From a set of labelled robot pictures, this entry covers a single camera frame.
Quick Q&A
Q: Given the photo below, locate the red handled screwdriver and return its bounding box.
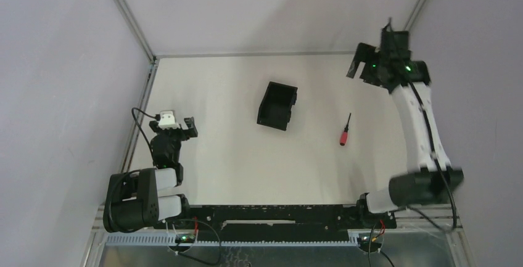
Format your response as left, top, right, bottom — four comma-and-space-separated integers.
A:
339, 113, 352, 146

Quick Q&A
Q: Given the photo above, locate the black plastic bin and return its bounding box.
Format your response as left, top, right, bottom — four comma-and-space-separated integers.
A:
257, 81, 298, 131

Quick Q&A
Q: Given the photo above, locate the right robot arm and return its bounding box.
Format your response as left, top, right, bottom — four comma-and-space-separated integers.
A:
347, 43, 464, 228

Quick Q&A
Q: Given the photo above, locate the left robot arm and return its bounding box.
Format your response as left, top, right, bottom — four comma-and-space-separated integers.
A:
102, 117, 198, 233

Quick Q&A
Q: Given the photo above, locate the left green controller board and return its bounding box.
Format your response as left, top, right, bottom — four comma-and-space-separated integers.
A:
175, 234, 197, 244

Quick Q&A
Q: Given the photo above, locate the green controller board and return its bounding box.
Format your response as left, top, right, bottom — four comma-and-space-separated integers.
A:
175, 234, 197, 244
357, 236, 383, 245

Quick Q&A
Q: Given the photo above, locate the right green controller board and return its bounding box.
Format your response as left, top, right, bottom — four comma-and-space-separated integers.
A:
357, 236, 383, 245

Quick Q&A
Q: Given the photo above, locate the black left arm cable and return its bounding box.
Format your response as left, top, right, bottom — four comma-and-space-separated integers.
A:
131, 107, 161, 155

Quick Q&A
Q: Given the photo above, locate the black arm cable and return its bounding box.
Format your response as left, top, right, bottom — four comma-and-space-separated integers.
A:
402, 75, 458, 233
131, 107, 161, 155

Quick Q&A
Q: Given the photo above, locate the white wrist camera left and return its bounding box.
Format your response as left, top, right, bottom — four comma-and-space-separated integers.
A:
158, 110, 180, 129

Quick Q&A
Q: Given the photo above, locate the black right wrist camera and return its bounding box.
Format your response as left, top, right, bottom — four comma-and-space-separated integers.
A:
380, 17, 410, 52

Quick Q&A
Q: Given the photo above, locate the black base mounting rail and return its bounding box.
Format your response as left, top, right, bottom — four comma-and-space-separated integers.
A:
167, 204, 397, 243

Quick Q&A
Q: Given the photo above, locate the aluminium frame rail left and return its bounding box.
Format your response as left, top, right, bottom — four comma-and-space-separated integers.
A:
112, 0, 157, 173

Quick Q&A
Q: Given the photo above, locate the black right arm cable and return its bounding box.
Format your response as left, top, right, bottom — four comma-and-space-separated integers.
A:
402, 75, 458, 233

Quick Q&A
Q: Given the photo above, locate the white slotted cable duct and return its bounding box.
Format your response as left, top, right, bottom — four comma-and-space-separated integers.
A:
105, 232, 360, 247

